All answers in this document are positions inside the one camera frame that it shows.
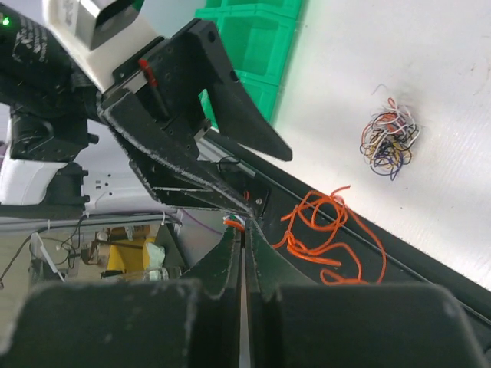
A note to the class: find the green plastic compartment tray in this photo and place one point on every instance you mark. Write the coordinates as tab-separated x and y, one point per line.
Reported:
258	38

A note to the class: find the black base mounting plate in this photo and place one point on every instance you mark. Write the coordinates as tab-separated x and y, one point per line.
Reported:
362	248

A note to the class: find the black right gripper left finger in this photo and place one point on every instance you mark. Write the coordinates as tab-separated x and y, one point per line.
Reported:
204	309

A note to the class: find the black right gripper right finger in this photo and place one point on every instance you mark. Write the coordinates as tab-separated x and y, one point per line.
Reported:
266	271

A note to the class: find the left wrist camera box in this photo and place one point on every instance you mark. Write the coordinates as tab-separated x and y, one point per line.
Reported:
98	35

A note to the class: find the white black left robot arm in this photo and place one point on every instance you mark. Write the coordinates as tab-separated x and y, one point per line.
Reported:
59	159

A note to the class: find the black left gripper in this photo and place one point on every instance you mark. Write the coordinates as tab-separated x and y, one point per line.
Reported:
154	112

